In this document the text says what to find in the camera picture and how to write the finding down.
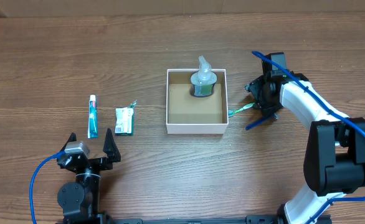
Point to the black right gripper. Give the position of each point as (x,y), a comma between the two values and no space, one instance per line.
(260,95)

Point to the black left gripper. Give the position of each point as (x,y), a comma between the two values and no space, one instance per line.
(93,162)

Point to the blue disposable razor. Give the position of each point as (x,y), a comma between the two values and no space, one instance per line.
(260,121)

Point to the green toothbrush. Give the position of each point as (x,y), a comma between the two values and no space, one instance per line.
(231,113)

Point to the clear soap pump bottle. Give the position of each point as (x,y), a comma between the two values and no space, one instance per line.
(204,80)

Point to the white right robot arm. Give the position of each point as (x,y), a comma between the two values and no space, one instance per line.
(334,164)

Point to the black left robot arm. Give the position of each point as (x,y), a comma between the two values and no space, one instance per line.
(79,199)

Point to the teal toothpaste tube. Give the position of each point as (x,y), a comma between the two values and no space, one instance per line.
(92,118)

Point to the green white floss packet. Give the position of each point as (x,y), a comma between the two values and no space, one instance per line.
(125,119)

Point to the white cardboard box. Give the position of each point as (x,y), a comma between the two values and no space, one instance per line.
(186,114)

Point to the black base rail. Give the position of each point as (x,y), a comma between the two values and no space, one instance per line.
(249,219)

